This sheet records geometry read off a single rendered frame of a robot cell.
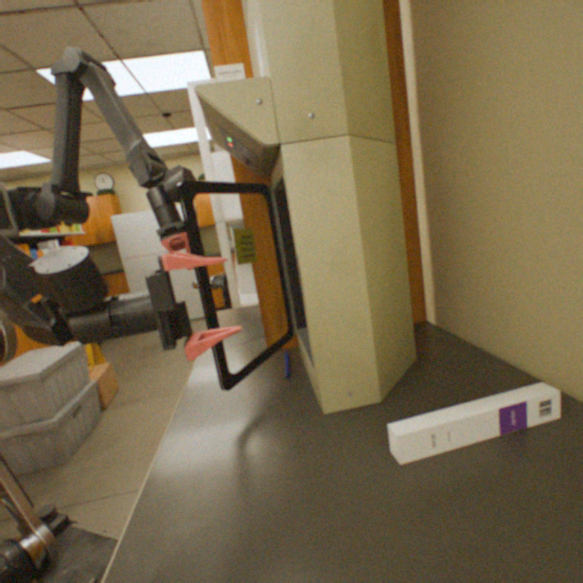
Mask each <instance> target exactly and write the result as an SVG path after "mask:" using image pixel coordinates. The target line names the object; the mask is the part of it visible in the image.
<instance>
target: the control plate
mask: <svg viewBox="0 0 583 583"><path fill-rule="evenodd" d="M219 128H220V131H221V136H222V139H223V142H224V145H225V147H226V150H228V151H229V152H230V153H232V154H233V155H234V156H236V157H237V158H238V159H239V160H240V161H241V162H243V163H244V164H245V165H246V163H245V162H244V161H245V160H246V159H244V158H243V157H242V155H244V153H245V152H244V149H246V150H247V151H248V152H247V151H246V153H248V155H247V156H248V157H247V158H248V159H249V160H250V161H252V163H250V162H249V163H250V165H249V166H248V167H249V168H251V169H252V170H253V171H255V172H257V163H258V155H256V154H255V153H254V152H253V151H251V150H250V149H248V148H247V147H246V146H244V145H243V144H242V143H241V142H239V141H238V140H237V139H236V138H235V137H234V136H233V135H231V134H230V133H229V132H227V131H226V130H224V129H223V128H222V127H221V126H219ZM227 137H228V138H229V139H231V140H232V141H229V140H228V138H227ZM229 143H230V144H231V145H232V146H233V147H232V146H230V145H229ZM244 156H245V155H244ZM246 161H247V160H246Z"/></svg>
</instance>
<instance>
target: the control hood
mask: <svg viewBox="0 0 583 583"><path fill-rule="evenodd" d="M194 91H195V93H196V96H197V98H198V100H199V102H200V104H201V107H202V109H203V113H204V115H205V118H206V120H207V123H208V125H209V127H210V130H211V132H212V134H213V136H214V138H215V141H216V143H217V144H218V145H219V146H220V147H221V148H223V149H224V150H226V147H225V145H224V142H223V139H222V136H221V131H220V128H219V126H221V127H222V128H223V129H224V130H226V131H227V132H228V133H230V134H231V135H233V136H234V137H235V138H236V139H237V140H238V141H239V142H241V143H242V144H243V145H244V146H246V147H247V148H248V149H250V150H251V151H253V152H254V153H255V154H256V155H258V163H257V172H255V171H254V173H255V174H257V175H258V176H261V177H263V176H269V174H270V173H271V170H272V167H273V164H274V159H275V157H276V154H277V151H278V148H279V145H280V139H279V132H278V127H277V120H276V114H275V108H274V97H273V91H272V85H271V79H270V78H268V76H265V77H257V78H249V79H235V80H228V81H220V82H212V83H205V84H197V85H196V87H194ZM226 151H227V152H228V153H229V154H231V155H232V156H233V157H235V158H236V159H237V160H239V159H238V158H237V157H236V156H234V155H233V154H232V153H230V152H229V151H228V150H226ZM239 161H240V160H239ZM240 162H241V161H240ZM241 163H242V164H243V165H244V166H246V167H247V168H249V167H248V166H247V165H245V164H244V163H243V162H241ZM250 170H251V171H253V170H252V169H251V168H250Z"/></svg>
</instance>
